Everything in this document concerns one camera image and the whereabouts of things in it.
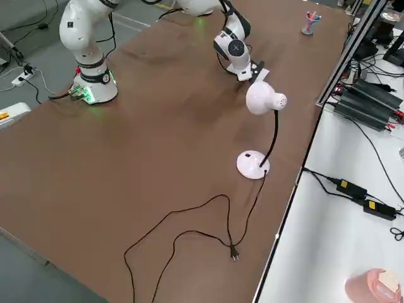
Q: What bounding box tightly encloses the black adapter with yellow label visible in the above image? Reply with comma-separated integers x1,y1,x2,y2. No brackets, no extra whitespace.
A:
362,198,398,222
335,178,369,200

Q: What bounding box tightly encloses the white box with warning label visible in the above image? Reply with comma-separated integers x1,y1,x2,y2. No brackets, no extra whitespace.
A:
0,102,32,131

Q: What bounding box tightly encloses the clear pen holder cup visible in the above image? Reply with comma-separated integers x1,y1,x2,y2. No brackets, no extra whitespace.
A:
301,11,323,35

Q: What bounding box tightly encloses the aluminium frame rail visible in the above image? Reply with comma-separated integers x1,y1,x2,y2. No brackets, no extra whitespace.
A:
315,0,391,107

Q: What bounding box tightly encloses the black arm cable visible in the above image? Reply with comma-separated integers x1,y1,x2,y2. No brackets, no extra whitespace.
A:
94,0,117,62

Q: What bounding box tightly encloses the black lamp power cord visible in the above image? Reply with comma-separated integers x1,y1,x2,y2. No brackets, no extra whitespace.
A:
123,170,269,303

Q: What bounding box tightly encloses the white power strip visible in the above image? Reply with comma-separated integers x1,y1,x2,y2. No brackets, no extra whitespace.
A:
11,71,35,87

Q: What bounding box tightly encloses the black electronic device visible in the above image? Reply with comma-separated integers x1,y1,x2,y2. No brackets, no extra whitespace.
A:
355,18,395,61

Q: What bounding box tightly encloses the pink plastic container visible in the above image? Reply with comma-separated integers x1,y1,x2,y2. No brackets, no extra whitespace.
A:
344,268,404,303

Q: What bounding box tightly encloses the white desk lamp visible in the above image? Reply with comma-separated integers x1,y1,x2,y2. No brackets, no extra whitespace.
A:
235,81,288,181

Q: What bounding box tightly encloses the dark finned power supply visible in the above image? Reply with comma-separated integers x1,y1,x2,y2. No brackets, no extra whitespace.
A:
333,78,404,133

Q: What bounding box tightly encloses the black base cable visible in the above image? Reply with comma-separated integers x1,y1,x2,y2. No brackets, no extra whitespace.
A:
47,90,83,102
140,0,182,23

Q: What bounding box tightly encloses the white A4 paper sheet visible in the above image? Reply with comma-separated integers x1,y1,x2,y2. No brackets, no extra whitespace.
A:
249,68,271,85

